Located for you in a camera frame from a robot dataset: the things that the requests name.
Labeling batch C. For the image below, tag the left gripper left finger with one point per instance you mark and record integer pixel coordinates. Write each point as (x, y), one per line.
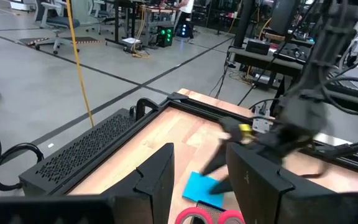
(154, 186)

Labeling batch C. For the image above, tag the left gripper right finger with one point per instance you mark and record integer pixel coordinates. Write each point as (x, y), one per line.
(256, 186)

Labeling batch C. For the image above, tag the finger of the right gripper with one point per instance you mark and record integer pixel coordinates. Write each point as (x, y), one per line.
(217, 157)
(221, 186)

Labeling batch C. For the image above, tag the blue sticky note pad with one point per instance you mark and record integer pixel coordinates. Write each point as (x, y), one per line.
(197, 189)

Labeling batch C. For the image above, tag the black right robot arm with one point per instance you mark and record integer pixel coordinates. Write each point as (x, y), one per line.
(331, 46)

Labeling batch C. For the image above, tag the grey office chair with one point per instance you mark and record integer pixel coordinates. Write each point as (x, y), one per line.
(99, 18)

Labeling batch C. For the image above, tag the black stand strut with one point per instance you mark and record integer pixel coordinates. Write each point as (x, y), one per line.
(353, 147)

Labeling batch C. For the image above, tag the black keyboard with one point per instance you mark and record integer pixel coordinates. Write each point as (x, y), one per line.
(291, 51)

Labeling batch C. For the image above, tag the black perforated metal box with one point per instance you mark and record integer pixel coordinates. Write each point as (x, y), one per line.
(82, 149)

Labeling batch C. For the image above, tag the black monitor desk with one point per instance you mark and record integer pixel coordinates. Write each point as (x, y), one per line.
(259, 59)

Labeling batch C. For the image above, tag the small black box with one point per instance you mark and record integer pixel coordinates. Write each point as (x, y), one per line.
(257, 47)

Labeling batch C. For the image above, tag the black pillar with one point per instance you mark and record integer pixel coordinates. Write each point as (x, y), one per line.
(244, 21)

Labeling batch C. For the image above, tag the computer with blue lights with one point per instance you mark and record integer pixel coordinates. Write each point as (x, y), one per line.
(182, 30)

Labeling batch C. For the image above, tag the computer with green lights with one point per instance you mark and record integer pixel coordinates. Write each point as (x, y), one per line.
(165, 35)

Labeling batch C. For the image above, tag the white floor box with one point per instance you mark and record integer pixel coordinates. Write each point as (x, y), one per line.
(131, 40)

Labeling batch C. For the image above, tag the wooden top workbench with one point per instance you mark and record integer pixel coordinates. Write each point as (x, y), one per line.
(154, 9)

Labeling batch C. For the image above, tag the black standing desk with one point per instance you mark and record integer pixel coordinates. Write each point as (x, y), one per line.
(117, 21)

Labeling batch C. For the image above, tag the grey chair with jacket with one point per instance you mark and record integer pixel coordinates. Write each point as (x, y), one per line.
(62, 22)

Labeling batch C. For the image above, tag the black aluminium table frame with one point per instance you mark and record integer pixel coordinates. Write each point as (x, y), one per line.
(197, 107)

